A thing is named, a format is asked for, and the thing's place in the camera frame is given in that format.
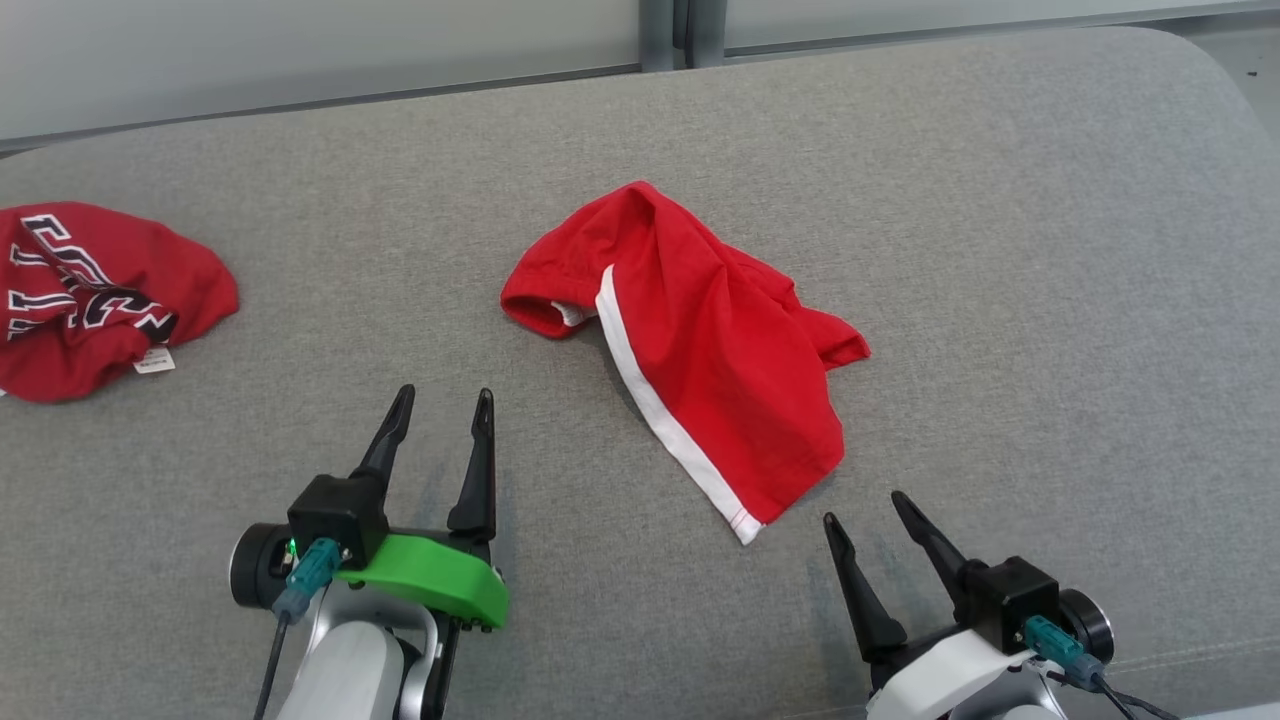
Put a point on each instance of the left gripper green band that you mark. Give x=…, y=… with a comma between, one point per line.
x=430, y=580

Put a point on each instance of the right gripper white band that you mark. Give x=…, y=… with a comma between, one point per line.
x=940, y=680

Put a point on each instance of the red shorts white side stripe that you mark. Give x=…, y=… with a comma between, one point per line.
x=720, y=380

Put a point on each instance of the red jersey black white lettering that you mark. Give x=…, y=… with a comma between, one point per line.
x=170, y=270

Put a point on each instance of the grey fabric sofa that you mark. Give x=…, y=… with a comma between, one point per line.
x=650, y=600

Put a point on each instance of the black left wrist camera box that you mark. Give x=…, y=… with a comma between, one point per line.
x=335, y=515

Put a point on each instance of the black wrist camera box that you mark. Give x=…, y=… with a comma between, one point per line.
x=1010, y=595
x=335, y=515

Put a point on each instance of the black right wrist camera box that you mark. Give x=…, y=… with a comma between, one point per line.
x=1010, y=595

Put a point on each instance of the grey partition post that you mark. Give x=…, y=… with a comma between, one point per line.
x=685, y=30

